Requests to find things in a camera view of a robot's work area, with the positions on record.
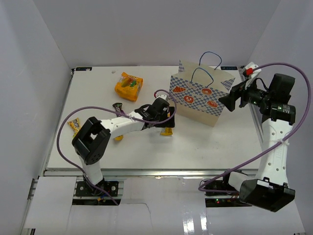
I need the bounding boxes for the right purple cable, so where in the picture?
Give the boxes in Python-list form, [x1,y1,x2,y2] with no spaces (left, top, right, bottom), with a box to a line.
[198,62,312,192]

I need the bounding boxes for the purple m&m's packet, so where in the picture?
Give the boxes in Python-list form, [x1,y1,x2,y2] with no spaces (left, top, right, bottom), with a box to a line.
[112,102,125,117]

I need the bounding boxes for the white front cover sheet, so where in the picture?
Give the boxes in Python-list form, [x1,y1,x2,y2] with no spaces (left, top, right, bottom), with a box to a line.
[24,177,305,235]

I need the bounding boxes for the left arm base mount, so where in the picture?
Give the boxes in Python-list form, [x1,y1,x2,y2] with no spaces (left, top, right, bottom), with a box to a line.
[74,181,119,199]

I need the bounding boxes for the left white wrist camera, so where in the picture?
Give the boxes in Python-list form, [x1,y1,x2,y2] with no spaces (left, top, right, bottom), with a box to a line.
[154,92,169,101]

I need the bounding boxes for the yellow snack bar packet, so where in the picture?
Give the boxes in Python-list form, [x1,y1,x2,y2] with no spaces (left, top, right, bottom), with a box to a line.
[160,127,173,136]

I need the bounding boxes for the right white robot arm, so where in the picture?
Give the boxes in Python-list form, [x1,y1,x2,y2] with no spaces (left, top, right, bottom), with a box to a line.
[219,73,296,212]

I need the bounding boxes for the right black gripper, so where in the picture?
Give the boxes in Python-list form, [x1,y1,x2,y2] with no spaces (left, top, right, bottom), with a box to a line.
[219,76,272,112]

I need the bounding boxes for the orange mango gummy bag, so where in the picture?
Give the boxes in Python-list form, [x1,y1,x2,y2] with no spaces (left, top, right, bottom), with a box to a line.
[114,72,143,102]

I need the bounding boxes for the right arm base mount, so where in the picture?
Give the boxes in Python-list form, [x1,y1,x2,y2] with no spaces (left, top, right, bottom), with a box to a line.
[204,180,250,208]

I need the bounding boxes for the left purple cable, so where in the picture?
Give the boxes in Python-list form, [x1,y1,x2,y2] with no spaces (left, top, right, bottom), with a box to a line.
[56,89,178,206]

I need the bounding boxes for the yellow m&m's packet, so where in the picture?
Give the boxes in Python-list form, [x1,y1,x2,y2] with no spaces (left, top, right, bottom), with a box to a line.
[67,118,81,137]
[114,135,124,141]

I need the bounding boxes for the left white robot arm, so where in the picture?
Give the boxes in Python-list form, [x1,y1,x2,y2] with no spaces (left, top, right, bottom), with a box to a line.
[72,95,175,195]

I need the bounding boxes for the purple cable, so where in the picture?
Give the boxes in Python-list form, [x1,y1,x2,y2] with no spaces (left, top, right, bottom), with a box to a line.
[198,62,312,192]
[56,89,178,206]

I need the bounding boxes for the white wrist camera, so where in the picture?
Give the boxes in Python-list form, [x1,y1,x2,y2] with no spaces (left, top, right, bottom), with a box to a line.
[154,92,169,101]
[243,62,262,90]

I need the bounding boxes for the blue checkered paper bag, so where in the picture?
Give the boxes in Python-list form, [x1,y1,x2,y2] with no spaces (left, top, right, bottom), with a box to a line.
[169,51,235,127]

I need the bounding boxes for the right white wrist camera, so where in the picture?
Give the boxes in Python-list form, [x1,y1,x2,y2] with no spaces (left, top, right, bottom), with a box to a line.
[243,62,262,90]

